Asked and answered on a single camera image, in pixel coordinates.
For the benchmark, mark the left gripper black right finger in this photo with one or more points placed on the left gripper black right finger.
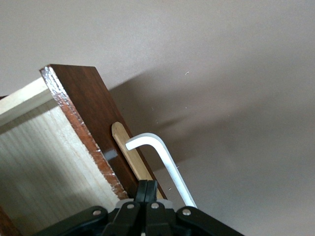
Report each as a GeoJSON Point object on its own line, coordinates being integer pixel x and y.
{"type": "Point", "coordinates": [167, 221]}

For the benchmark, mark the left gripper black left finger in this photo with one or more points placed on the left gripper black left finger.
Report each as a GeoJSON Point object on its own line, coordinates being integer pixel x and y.
{"type": "Point", "coordinates": [123, 221]}

